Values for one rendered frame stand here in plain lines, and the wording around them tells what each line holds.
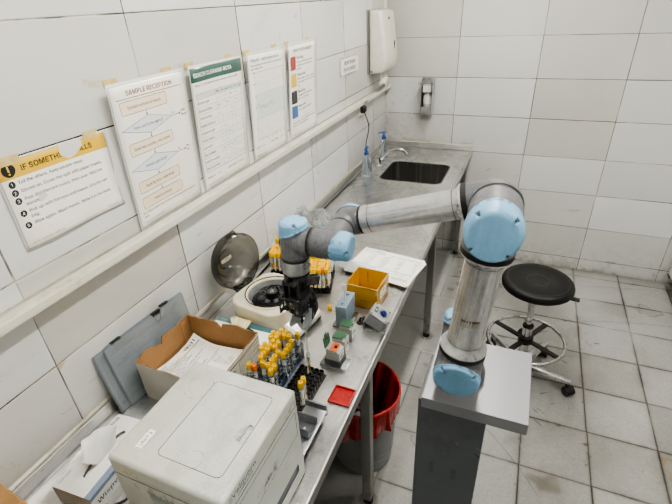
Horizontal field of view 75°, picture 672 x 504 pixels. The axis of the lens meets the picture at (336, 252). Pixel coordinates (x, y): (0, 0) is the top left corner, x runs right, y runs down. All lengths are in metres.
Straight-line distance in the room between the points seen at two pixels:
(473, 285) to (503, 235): 0.15
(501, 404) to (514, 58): 2.51
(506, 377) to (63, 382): 1.24
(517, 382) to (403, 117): 2.53
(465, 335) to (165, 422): 0.69
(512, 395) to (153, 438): 0.95
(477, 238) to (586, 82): 2.59
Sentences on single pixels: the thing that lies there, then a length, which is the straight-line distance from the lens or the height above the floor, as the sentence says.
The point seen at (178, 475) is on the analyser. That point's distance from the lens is 0.96.
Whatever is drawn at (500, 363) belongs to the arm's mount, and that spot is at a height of 0.92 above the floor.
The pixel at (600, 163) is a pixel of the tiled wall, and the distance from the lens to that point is 3.58.
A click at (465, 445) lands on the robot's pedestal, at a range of 1.52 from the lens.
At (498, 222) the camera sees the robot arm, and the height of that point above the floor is 1.53.
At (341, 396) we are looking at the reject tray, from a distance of 1.41.
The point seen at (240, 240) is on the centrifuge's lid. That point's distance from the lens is 1.75.
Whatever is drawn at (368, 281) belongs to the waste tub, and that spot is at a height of 0.91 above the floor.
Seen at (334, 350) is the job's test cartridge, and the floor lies 0.95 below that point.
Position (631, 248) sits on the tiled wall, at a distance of 3.87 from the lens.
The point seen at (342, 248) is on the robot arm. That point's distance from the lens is 1.06.
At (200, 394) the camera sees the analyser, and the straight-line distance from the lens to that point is 1.07.
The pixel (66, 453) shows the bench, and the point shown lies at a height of 0.89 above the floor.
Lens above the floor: 1.92
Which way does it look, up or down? 30 degrees down
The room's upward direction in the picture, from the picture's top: 3 degrees counter-clockwise
